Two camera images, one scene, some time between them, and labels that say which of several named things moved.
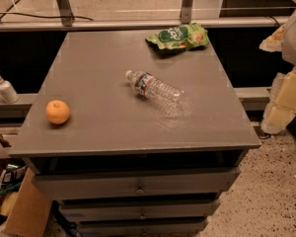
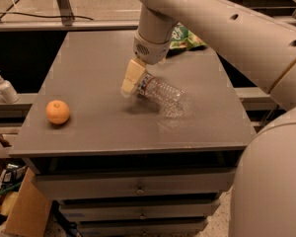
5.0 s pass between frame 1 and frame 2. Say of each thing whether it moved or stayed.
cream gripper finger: moved
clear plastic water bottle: stayed
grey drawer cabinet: stayed
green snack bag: stayed
